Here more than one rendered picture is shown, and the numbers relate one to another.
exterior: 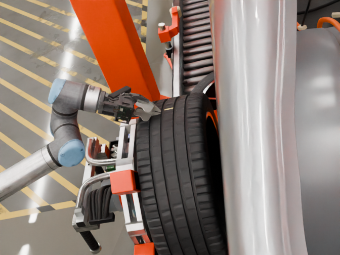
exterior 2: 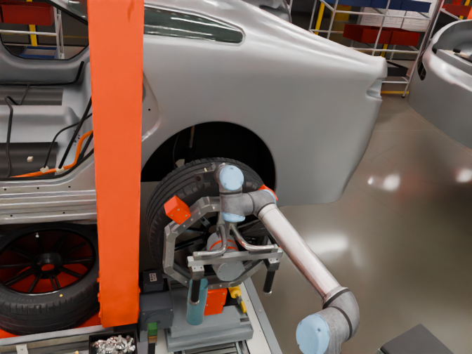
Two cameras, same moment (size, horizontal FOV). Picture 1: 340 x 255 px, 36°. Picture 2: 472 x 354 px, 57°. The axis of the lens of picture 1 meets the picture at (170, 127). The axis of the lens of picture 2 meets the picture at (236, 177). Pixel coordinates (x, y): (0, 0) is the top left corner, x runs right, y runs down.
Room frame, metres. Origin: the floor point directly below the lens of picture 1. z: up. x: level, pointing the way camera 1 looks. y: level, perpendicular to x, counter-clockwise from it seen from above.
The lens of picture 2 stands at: (2.30, 1.46, 2.23)
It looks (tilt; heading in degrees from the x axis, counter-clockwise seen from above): 32 degrees down; 234
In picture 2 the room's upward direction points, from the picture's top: 9 degrees clockwise
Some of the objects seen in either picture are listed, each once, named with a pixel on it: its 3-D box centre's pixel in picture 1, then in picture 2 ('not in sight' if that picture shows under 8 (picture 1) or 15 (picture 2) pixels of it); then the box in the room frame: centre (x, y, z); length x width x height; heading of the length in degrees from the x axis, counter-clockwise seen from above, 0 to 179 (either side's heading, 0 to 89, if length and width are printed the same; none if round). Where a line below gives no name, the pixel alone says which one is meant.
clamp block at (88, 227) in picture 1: (86, 221); (270, 259); (1.28, 0.40, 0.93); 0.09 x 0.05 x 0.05; 75
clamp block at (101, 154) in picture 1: (96, 153); (196, 267); (1.61, 0.32, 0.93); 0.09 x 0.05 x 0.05; 75
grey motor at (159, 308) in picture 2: not in sight; (152, 300); (1.60, -0.14, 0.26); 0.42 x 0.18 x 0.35; 75
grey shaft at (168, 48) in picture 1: (171, 54); not in sight; (3.00, -0.19, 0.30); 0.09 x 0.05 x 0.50; 165
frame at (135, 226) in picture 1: (148, 188); (220, 245); (1.39, 0.16, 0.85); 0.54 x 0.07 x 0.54; 165
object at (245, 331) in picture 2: not in sight; (204, 316); (1.31, 0.01, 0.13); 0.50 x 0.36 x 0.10; 165
